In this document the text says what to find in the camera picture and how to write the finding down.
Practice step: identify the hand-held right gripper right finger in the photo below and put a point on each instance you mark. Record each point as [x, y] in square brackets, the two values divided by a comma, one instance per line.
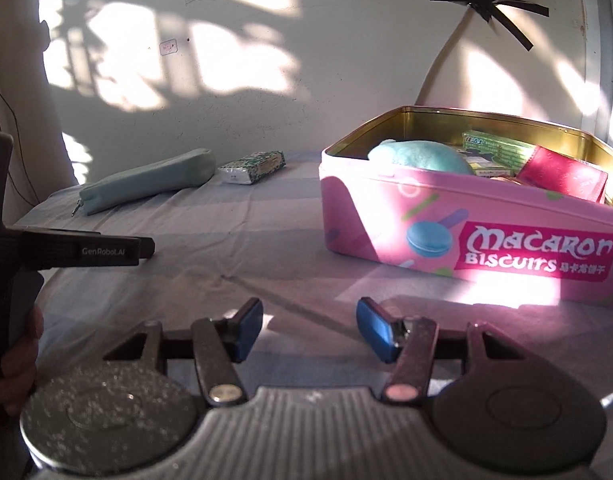
[374, 332]

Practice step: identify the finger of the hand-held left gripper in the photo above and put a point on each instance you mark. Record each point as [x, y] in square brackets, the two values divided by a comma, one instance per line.
[146, 249]

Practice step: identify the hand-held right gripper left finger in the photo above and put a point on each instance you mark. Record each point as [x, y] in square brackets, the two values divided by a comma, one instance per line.
[249, 332]

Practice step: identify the pink biscuit tin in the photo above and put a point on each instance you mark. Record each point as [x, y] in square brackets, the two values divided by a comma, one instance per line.
[411, 210]

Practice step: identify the teal plush toy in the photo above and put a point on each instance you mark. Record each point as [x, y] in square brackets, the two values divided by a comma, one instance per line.
[421, 157]

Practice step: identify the green box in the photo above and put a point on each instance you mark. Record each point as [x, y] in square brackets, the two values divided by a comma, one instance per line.
[496, 149]

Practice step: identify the red box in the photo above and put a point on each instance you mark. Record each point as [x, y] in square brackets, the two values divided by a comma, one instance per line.
[561, 175]

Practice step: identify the person's left hand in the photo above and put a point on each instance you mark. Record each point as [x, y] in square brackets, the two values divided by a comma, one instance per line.
[19, 375]

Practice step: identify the teal pencil case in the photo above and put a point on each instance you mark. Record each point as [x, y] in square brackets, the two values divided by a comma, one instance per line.
[146, 180]

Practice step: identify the green patterned packet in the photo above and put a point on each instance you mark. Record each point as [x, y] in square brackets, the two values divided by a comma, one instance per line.
[254, 166]

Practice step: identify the black tape cross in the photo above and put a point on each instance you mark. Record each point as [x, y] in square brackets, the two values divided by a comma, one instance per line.
[486, 2]

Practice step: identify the small wall sticker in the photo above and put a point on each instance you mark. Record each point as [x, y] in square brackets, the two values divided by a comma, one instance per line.
[168, 48]

